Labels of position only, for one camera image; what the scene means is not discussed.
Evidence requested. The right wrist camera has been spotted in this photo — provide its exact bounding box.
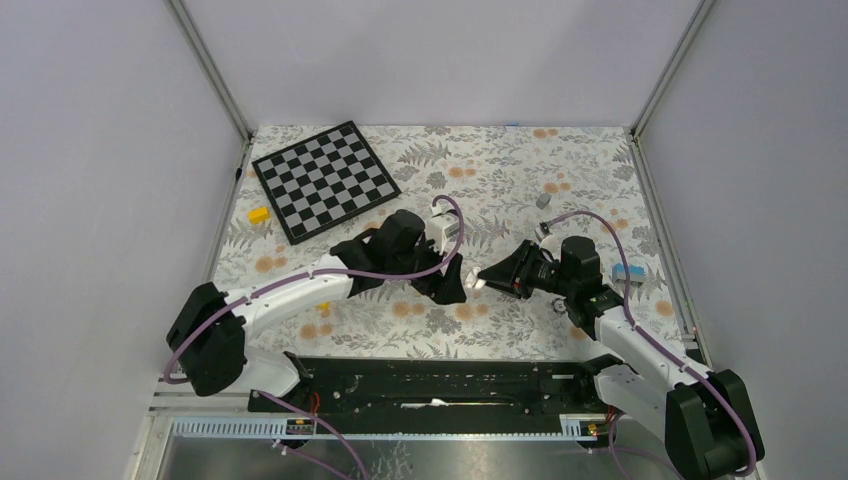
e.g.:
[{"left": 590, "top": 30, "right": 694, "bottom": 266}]
[{"left": 535, "top": 225, "right": 561, "bottom": 260}]

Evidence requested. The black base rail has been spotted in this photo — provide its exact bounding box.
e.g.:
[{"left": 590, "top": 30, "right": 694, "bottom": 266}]
[{"left": 248, "top": 354, "right": 621, "bottom": 429}]

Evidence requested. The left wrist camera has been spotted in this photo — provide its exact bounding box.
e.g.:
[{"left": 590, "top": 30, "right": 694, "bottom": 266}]
[{"left": 424, "top": 204, "right": 459, "bottom": 251}]

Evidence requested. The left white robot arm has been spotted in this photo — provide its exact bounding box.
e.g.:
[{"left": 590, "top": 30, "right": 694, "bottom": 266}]
[{"left": 163, "top": 206, "right": 466, "bottom": 411}]

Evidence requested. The yellow block far left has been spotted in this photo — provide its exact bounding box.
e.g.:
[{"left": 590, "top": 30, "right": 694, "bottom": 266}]
[{"left": 248, "top": 207, "right": 271, "bottom": 225}]

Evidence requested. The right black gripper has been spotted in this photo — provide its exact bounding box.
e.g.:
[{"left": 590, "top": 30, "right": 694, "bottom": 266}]
[{"left": 477, "top": 240, "right": 575, "bottom": 301}]

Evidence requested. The black white checkerboard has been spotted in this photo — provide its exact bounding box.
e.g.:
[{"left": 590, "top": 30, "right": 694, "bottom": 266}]
[{"left": 251, "top": 121, "right": 401, "bottom": 245}]

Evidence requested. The blue grey block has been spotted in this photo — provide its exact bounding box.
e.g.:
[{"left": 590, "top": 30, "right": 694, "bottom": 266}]
[{"left": 610, "top": 263, "right": 647, "bottom": 285}]

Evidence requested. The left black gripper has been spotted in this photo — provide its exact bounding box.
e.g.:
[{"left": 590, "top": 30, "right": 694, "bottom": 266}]
[{"left": 389, "top": 234, "right": 466, "bottom": 305}]

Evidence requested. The floral table mat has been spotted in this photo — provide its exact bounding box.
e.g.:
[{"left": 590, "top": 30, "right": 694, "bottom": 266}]
[{"left": 213, "top": 126, "right": 681, "bottom": 361}]

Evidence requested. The white earbud charging case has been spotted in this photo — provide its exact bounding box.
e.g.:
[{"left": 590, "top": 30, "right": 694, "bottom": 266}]
[{"left": 465, "top": 267, "right": 486, "bottom": 291}]

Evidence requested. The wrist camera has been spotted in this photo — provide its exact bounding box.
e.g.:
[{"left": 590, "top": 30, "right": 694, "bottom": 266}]
[
  {"left": 424, "top": 204, "right": 459, "bottom": 251},
  {"left": 535, "top": 225, "right": 561, "bottom": 260}
]

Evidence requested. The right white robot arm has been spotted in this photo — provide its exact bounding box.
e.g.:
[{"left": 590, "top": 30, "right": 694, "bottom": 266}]
[{"left": 466, "top": 236, "right": 765, "bottom": 479}]

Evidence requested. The small grey block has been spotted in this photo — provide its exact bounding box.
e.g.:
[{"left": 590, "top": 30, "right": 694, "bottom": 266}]
[{"left": 535, "top": 193, "right": 552, "bottom": 210}]

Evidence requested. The white slotted cable duct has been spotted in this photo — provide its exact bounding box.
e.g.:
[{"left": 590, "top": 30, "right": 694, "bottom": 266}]
[{"left": 173, "top": 415, "right": 602, "bottom": 442}]

